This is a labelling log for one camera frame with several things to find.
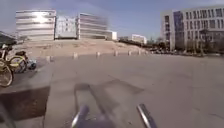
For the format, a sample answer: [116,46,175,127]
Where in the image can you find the row of bollards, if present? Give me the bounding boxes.
[45,49,149,64]

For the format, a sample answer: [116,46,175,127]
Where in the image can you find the grey banded building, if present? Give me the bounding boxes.
[77,12,118,41]

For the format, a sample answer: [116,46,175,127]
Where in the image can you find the bare earth slope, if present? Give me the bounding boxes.
[16,39,148,61]

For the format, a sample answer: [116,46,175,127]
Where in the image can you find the grey paved square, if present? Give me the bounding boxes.
[0,53,224,128]

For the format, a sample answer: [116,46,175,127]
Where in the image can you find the robot's own part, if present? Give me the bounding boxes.
[136,103,158,128]
[70,104,91,128]

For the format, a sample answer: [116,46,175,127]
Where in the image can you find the white banded building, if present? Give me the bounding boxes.
[14,9,58,42]

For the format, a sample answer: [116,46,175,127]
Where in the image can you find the large pale building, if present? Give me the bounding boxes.
[160,4,224,53]

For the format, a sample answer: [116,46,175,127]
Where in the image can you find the yellow bicycle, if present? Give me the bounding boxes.
[6,49,29,74]
[0,44,14,88]

